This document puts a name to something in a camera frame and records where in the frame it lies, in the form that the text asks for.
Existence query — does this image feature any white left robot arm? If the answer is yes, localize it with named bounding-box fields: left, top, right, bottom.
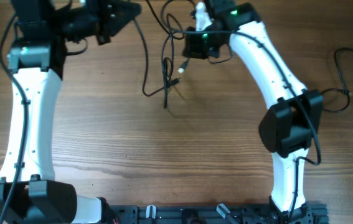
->
left=0, top=0, right=141, bottom=223

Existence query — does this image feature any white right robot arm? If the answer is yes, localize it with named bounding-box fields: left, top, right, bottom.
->
left=184, top=1, right=323, bottom=219

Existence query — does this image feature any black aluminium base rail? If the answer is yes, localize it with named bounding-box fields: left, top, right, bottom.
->
left=108, top=203, right=330, bottom=224

